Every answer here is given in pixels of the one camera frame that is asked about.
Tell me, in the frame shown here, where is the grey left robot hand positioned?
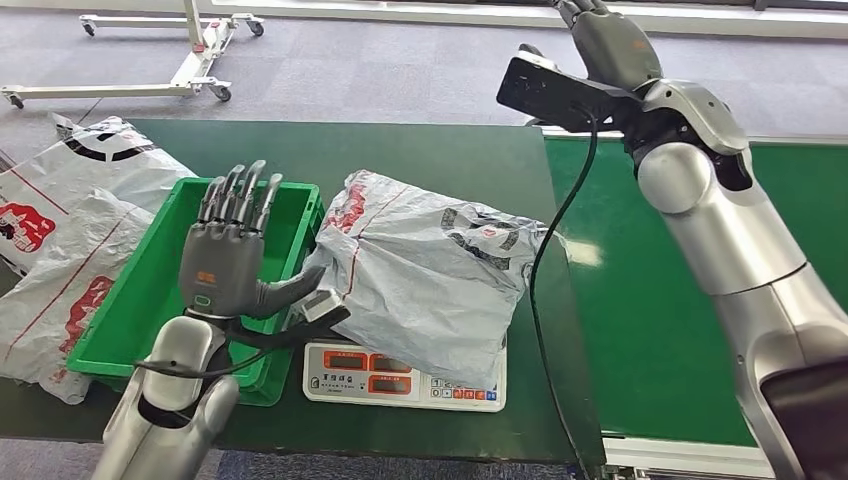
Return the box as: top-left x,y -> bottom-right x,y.
177,159 -> 327,321

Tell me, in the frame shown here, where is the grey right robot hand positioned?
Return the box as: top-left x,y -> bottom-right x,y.
551,0 -> 664,92

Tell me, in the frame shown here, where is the grey plastic mailer package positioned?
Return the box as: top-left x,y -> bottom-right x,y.
305,170 -> 552,391

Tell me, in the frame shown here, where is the green plastic basket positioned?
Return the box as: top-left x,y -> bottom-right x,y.
66,176 -> 327,407

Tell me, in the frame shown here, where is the white electronic weighing scale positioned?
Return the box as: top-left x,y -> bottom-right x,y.
301,333 -> 509,414

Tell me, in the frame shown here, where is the white mailer bag red print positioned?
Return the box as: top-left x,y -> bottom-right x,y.
0,188 -> 158,406

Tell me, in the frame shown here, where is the white mailer bag black print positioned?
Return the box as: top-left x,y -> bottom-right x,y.
0,113 -> 197,276

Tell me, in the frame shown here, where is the white paper label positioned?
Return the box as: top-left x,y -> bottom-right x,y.
564,239 -> 605,269

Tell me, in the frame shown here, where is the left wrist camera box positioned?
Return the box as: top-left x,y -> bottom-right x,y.
228,288 -> 352,350

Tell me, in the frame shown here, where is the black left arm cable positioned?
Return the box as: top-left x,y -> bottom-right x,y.
133,344 -> 283,381

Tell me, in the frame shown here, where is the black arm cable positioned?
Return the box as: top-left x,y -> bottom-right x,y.
133,344 -> 283,381
527,109 -> 600,480

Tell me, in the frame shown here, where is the white wheeled metal frame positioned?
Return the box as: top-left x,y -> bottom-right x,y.
0,0 -> 266,111

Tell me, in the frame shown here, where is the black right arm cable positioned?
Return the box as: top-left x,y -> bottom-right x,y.
527,109 -> 600,480

